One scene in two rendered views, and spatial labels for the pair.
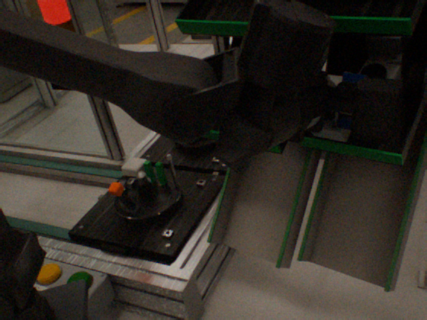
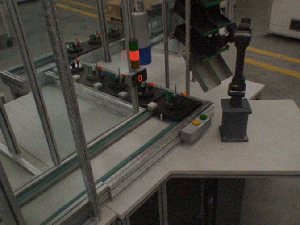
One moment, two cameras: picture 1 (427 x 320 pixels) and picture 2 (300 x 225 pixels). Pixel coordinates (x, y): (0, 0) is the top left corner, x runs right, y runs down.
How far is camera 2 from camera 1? 1.95 m
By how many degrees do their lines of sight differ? 65
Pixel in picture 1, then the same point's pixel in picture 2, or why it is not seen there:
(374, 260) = (223, 75)
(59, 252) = (186, 122)
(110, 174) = (143, 115)
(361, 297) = (213, 94)
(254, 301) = not seen: hidden behind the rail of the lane
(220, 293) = not seen: hidden behind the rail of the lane
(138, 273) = (204, 108)
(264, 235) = (209, 83)
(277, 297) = not seen: hidden behind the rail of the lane
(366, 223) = (217, 70)
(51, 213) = (151, 134)
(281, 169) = (200, 69)
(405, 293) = (214, 89)
